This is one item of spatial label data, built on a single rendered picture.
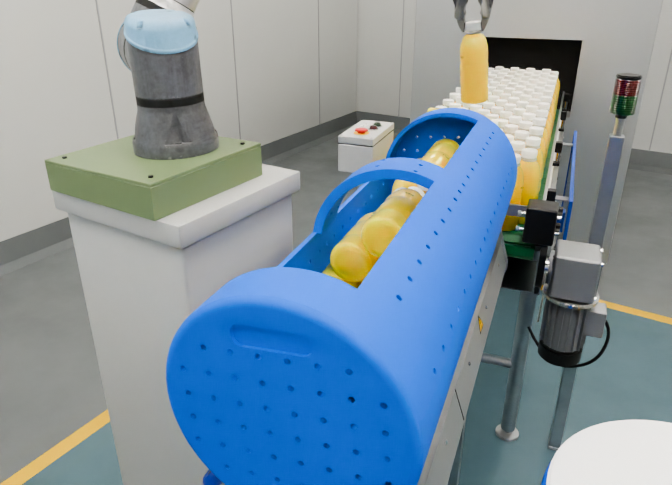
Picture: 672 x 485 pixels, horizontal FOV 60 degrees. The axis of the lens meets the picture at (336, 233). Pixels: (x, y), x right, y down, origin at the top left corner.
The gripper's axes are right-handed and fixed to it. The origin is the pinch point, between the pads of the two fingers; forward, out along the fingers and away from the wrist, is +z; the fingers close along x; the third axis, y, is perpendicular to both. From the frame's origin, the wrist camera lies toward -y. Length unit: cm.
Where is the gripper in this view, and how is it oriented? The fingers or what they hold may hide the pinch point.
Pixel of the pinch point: (473, 25)
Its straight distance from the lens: 152.8
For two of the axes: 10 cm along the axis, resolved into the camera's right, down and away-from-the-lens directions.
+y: -4.2, 4.6, -7.8
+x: 9.0, 0.9, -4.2
